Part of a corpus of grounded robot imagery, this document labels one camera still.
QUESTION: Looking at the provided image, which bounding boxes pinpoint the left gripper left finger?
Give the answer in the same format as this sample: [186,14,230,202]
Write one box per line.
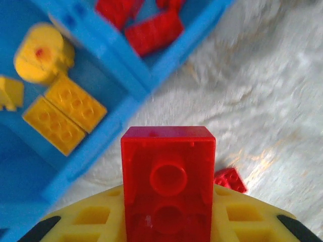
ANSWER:
[17,186,127,242]

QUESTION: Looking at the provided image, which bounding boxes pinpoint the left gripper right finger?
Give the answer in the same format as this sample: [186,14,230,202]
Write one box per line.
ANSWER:
[212,185,321,242]

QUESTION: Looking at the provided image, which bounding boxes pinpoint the small red lego brick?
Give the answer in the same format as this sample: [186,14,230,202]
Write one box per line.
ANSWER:
[120,126,217,242]

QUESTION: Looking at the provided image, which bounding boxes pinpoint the yellow long lego brick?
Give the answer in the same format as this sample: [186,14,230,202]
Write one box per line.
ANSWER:
[44,74,108,134]
[22,96,87,157]

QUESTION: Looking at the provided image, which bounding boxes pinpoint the round yellow lego piece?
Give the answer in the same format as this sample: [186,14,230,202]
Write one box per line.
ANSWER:
[13,22,76,87]

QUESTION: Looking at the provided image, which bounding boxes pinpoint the red long lego brick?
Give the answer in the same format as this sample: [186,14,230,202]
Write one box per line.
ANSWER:
[213,167,248,195]

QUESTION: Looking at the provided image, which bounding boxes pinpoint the blue plastic bin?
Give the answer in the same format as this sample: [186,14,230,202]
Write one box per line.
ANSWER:
[47,0,237,94]
[0,0,155,242]

